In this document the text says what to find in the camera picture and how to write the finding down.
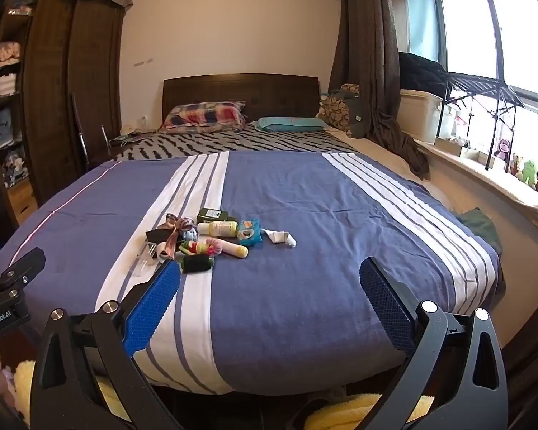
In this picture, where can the black roll with green band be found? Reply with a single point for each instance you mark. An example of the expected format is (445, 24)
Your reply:
(197, 264)

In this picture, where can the dark wooden wardrobe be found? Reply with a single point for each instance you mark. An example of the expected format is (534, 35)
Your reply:
(62, 89)

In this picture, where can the black jacket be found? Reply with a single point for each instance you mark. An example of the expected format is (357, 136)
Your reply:
(421, 71)

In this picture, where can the teal pillow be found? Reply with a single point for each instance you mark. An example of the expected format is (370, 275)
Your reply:
(291, 124)

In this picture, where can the black drying rack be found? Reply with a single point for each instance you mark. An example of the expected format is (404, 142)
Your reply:
(479, 87)

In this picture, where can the green cloth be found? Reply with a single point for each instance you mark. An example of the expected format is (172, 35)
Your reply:
(482, 230)

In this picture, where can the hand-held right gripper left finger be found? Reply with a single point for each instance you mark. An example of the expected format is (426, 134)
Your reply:
(152, 307)

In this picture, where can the pink and yellow tube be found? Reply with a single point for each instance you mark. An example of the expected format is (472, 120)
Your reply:
(233, 249)

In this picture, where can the dark wooden headboard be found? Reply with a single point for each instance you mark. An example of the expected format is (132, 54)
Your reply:
(233, 89)

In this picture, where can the window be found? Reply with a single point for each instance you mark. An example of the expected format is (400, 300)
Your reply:
(520, 45)

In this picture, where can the teal wipes packet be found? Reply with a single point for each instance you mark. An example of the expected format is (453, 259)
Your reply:
(249, 231)

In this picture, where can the teal window blind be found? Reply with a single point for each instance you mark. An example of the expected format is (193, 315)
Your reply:
(421, 18)

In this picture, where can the plaid pillow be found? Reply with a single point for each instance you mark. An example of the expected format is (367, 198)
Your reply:
(201, 115)

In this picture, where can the white crumpled tissue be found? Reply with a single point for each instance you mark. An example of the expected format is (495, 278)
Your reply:
(279, 236)

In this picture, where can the striped ribbon bow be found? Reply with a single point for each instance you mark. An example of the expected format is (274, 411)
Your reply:
(177, 228)

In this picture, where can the clear plastic box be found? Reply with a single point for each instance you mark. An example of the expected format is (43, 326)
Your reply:
(143, 260)

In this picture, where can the green frog plush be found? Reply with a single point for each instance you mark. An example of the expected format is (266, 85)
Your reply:
(529, 172)

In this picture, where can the dark green bottle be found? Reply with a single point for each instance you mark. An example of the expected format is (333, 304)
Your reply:
(213, 215)

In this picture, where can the white storage box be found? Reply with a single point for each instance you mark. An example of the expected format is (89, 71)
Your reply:
(419, 114)

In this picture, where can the brown monkey plush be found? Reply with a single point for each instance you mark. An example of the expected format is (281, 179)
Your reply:
(502, 148)

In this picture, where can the black gift box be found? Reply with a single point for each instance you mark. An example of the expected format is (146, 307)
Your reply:
(157, 235)

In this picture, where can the pink plush toy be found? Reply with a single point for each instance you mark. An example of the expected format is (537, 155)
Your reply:
(0, 378)

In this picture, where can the cream yellow bottle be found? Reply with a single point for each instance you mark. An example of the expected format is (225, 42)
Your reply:
(219, 229)

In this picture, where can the zebra pattern bed sheet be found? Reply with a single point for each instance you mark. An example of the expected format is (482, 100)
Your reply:
(251, 141)

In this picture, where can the brown curtain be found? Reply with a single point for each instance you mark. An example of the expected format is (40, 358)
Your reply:
(367, 53)

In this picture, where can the small tan plush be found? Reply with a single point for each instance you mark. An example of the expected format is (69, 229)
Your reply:
(516, 165)

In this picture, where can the blue striped blanket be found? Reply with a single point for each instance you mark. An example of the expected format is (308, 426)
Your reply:
(305, 277)

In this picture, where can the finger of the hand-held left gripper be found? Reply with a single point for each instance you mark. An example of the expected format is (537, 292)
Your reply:
(27, 266)

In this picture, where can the wood slice print cushion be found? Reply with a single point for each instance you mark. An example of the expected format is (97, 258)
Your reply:
(334, 114)

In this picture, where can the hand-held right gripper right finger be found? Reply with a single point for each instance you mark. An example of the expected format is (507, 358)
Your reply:
(385, 302)

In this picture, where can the yellow fluffy blanket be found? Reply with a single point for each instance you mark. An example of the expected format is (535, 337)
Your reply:
(340, 414)

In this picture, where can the grey blue crumpled cloth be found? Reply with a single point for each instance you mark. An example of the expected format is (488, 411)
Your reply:
(190, 234)

